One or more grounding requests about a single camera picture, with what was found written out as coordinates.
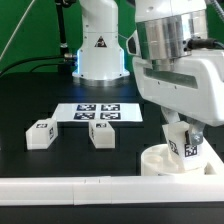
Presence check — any white L-shaped fence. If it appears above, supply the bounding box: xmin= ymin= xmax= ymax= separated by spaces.
xmin=0 ymin=143 xmax=224 ymax=206

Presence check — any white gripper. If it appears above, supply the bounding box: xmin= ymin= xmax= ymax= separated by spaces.
xmin=133 ymin=57 xmax=224 ymax=146

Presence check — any white round stool seat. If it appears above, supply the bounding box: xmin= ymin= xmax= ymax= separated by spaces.
xmin=141 ymin=144 xmax=206 ymax=176

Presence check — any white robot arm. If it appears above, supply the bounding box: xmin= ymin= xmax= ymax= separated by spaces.
xmin=73 ymin=0 xmax=224 ymax=145

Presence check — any black vertical pole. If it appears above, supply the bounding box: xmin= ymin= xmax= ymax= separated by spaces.
xmin=54 ymin=0 xmax=70 ymax=75

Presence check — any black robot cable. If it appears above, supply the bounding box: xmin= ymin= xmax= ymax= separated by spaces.
xmin=0 ymin=52 xmax=78 ymax=77

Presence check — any white marker sheet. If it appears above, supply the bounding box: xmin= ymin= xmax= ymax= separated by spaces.
xmin=53 ymin=103 xmax=143 ymax=122

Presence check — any thin grey rod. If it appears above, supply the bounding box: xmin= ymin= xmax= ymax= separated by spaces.
xmin=0 ymin=0 xmax=36 ymax=62

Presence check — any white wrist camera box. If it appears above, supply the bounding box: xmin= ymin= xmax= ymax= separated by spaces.
xmin=126 ymin=32 xmax=137 ymax=55

